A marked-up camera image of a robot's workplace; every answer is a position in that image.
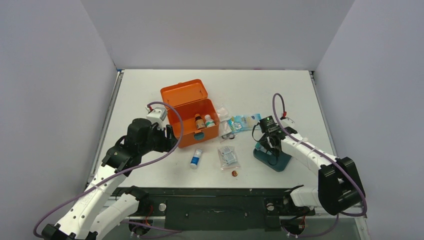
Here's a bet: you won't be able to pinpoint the teal divided tray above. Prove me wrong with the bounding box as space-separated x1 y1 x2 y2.
253 148 292 172

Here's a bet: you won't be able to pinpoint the brown bottle orange cap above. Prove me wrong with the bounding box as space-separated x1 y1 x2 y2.
194 114 206 130

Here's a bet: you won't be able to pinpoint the black scissors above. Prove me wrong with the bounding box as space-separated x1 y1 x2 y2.
220 133 236 142

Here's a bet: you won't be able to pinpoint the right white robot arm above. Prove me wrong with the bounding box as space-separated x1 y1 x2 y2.
253 116 366 216

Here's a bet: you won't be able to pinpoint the zip bag of wipes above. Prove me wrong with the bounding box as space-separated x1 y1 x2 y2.
217 146 240 171

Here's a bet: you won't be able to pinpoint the white bottle green label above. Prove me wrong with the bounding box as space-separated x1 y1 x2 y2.
204 114 216 128

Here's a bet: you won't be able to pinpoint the clear zip bag gauze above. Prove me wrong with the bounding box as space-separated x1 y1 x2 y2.
219 121 233 137

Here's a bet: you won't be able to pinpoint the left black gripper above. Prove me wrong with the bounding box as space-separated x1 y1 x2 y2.
139 121 178 156

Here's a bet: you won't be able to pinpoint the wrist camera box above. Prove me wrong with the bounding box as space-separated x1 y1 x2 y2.
146 106 168 129
280 116 295 129

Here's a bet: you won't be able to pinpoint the white gauze packet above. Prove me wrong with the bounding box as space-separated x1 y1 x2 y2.
215 104 232 122

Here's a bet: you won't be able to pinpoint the orange plastic medicine box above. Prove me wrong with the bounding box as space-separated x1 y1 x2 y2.
160 79 220 148

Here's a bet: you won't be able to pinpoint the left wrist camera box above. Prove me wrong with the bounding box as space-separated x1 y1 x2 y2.
146 106 168 129

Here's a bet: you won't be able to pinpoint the white blue tube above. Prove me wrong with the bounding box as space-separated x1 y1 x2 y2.
189 149 203 169

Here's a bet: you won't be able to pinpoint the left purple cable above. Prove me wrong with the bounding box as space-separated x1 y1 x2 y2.
32 101 185 239

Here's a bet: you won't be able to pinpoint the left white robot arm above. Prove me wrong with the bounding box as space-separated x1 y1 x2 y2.
33 118 180 240

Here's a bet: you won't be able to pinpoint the blue snack packet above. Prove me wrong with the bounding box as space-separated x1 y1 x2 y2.
227 113 262 133

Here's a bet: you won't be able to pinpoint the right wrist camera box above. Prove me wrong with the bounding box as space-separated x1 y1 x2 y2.
280 116 295 129

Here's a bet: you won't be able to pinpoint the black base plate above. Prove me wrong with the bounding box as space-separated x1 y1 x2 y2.
112 186 335 235

